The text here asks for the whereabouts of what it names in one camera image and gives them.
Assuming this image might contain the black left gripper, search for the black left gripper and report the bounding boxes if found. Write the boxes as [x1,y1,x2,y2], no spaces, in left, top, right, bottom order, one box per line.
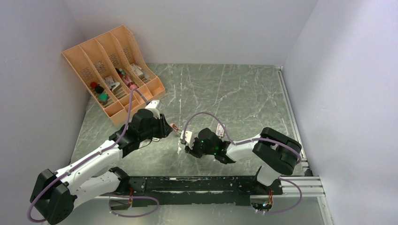
[139,112,173,141]

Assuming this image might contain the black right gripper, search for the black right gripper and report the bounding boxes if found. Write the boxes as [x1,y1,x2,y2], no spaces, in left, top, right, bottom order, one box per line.
[185,136,216,158]

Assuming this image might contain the small staple box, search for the small staple box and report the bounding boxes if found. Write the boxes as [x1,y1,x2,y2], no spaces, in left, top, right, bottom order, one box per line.
[215,123,224,137]

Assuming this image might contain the pink white stapler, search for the pink white stapler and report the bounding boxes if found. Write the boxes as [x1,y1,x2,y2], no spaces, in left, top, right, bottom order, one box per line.
[170,123,182,135]

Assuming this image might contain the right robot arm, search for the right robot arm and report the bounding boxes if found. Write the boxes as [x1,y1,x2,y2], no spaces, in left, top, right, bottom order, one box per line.
[180,127,302,194]

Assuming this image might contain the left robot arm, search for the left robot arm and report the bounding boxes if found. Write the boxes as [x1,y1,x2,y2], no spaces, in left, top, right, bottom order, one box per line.
[27,109,173,225]

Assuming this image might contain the grey white stapler in organizer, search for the grey white stapler in organizer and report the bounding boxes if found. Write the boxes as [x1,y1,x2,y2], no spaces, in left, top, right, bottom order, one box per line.
[110,82,121,93]

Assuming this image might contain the green stamp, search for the green stamp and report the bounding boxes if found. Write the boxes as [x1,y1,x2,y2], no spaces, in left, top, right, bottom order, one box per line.
[98,92,108,105]

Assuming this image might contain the black round stamp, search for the black round stamp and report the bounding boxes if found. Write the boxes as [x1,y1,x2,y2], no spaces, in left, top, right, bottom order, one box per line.
[94,85,104,94]

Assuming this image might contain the red round stamp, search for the red round stamp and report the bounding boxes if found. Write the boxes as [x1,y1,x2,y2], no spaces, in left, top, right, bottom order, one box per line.
[90,82,98,89]

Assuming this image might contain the peach plastic file organizer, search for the peach plastic file organizer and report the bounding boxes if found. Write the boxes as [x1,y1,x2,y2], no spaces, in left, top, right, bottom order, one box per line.
[62,25,166,125]

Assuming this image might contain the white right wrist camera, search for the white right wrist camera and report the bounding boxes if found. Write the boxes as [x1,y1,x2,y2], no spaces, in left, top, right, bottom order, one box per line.
[180,131,194,146]

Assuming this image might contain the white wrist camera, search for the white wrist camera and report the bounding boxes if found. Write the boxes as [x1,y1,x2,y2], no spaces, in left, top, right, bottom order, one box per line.
[145,99,161,119]
[180,131,194,146]

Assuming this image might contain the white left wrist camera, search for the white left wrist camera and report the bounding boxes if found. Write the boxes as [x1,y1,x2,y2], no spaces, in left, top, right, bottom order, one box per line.
[145,99,161,119]

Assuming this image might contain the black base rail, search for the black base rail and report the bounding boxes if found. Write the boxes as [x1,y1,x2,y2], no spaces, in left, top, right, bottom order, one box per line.
[112,175,283,206]

